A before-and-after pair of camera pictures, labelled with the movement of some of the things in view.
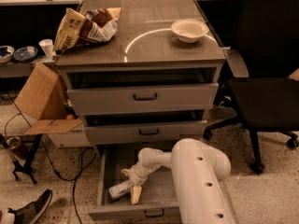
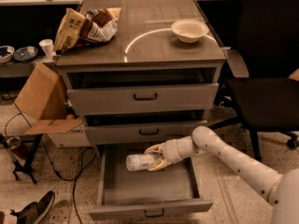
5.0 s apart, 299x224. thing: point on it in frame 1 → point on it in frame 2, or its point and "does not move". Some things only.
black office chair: [267, 35] does not move
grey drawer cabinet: [154, 83] does not move
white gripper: [135, 177] → [170, 152]
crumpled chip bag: [95, 25] does not move
